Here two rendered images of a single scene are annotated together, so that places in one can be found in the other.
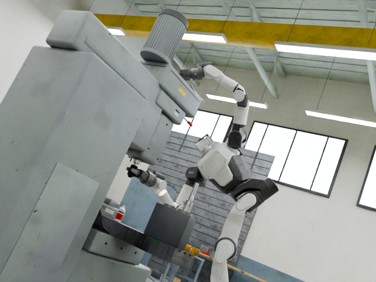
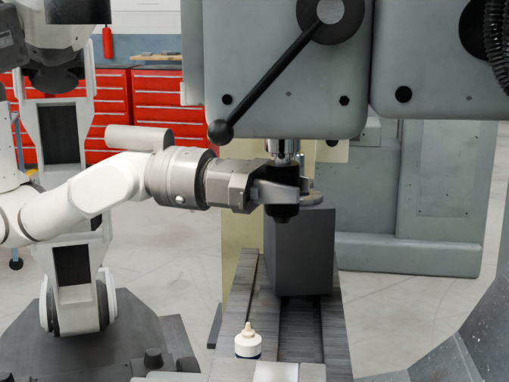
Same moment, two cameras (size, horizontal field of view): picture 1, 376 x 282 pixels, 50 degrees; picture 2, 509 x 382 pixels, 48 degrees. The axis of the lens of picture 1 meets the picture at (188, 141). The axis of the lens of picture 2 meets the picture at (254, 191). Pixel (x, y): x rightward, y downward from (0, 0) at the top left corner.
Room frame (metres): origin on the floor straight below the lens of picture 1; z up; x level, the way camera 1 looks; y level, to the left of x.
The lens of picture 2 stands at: (2.98, 0.88, 1.45)
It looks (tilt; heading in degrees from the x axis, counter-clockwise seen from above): 17 degrees down; 240
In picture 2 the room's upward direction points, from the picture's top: straight up
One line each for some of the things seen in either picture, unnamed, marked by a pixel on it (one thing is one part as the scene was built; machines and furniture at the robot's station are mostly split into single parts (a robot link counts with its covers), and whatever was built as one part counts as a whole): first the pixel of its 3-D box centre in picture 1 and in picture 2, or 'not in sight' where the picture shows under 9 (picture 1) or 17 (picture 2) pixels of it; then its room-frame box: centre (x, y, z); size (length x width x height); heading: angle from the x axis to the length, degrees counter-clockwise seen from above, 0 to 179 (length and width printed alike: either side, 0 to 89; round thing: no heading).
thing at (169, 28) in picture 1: (164, 38); not in sight; (2.37, 0.39, 2.05); 0.20 x 0.20 x 0.32
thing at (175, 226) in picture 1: (170, 225); (295, 231); (2.31, -0.10, 1.00); 0.22 x 0.12 x 0.20; 66
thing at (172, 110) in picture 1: (157, 105); not in sight; (2.54, 0.27, 1.68); 0.34 x 0.24 x 0.10; 146
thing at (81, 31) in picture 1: (114, 70); not in sight; (2.16, 0.53, 1.66); 0.80 x 0.23 x 0.20; 146
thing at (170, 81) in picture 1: (167, 90); not in sight; (2.56, 0.26, 1.81); 0.47 x 0.26 x 0.16; 146
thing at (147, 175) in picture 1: (142, 176); (220, 183); (2.63, 0.18, 1.23); 0.13 x 0.12 x 0.10; 41
